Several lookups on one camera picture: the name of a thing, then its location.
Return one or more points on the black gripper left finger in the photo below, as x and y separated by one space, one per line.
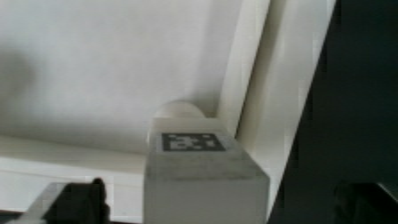
69 204

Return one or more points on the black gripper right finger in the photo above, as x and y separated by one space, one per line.
366 203

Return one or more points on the white table leg with tag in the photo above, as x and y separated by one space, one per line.
205 183

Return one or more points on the white square tabletop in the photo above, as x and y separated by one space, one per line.
105 57

